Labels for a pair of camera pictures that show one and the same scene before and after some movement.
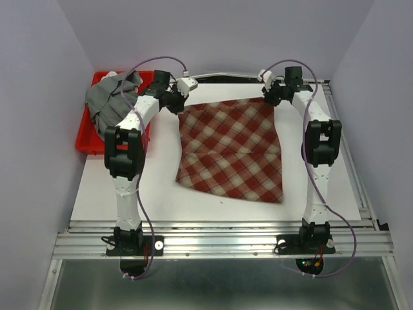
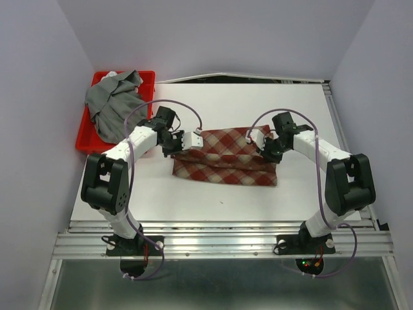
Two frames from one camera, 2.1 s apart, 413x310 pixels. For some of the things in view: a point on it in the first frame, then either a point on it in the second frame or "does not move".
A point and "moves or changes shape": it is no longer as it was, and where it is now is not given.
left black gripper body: (174, 97) -> (171, 145)
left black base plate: (144, 249) does not move
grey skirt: (108, 98) does not move
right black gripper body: (278, 90) -> (273, 150)
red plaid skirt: (231, 148) moves or changes shape
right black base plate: (291, 244) does not move
